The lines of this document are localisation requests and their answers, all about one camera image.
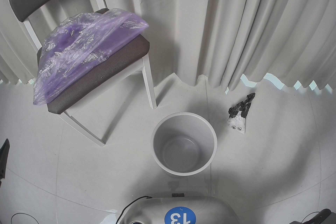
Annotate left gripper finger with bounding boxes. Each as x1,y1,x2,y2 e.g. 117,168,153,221
0,139,10,187

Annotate purple plastic bag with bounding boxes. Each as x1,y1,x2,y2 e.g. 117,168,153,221
33,8,149,106

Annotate clear printed wrapper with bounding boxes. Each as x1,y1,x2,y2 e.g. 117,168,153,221
226,113,247,135

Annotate black plastic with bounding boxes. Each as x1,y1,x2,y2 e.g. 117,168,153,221
228,92,256,118

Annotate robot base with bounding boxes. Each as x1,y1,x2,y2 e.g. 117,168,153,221
115,192,239,224

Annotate white trash bin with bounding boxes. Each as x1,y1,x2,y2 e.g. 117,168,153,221
151,112,218,176

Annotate white chair grey cushions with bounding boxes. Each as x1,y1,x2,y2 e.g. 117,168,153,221
8,0,157,147

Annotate white curtain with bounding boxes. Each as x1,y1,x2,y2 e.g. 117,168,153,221
199,0,336,93
0,0,214,87

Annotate black cable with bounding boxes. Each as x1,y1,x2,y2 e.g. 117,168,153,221
11,212,39,224
115,195,153,224

